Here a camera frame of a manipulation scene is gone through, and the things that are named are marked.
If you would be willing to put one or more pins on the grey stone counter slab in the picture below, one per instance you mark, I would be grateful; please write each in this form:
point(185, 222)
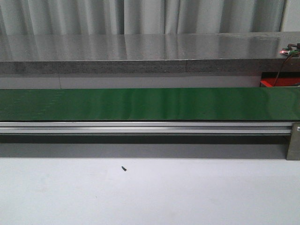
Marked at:
point(146, 53)

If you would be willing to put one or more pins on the green conveyor belt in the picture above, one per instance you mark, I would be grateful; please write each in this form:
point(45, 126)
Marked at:
point(266, 104)

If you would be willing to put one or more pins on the red bin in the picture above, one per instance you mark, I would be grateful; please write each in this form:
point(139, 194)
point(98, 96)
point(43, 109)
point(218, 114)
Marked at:
point(285, 79)

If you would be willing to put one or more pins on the green circuit board red LED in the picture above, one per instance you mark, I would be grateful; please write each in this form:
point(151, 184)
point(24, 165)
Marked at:
point(291, 50)

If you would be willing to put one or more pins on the grey pleated curtain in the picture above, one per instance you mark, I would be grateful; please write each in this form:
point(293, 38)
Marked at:
point(40, 17)

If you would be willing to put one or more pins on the aluminium conveyor side rail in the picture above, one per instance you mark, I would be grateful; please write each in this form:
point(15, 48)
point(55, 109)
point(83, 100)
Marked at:
point(101, 128)

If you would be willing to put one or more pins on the steel conveyor support bracket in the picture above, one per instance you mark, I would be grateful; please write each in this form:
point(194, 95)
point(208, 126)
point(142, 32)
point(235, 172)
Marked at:
point(293, 152)

